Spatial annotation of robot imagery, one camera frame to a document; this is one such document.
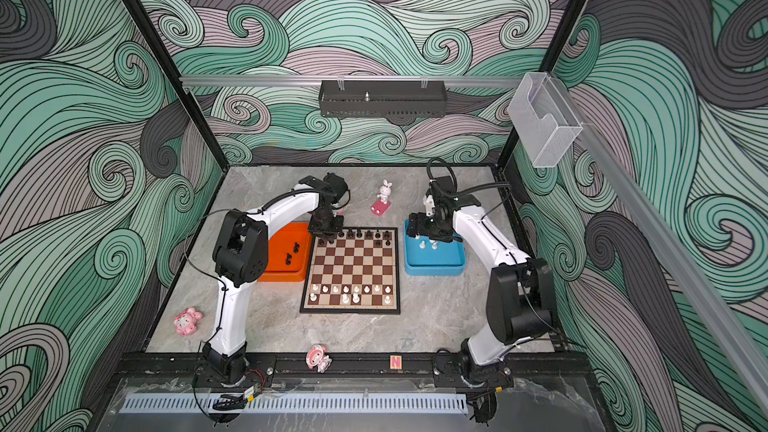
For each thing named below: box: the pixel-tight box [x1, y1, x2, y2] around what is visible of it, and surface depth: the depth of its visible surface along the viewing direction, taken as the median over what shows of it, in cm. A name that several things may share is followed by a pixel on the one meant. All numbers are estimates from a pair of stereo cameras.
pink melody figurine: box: [306, 344, 332, 373], surface depth 74 cm
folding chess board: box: [300, 226, 401, 314], surface depth 90 cm
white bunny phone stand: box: [370, 179, 392, 216], surface depth 106 cm
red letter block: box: [390, 355, 402, 370], surface depth 76 cm
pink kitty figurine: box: [173, 307, 203, 336], surface depth 80 cm
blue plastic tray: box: [404, 219, 466, 277], surface depth 96 cm
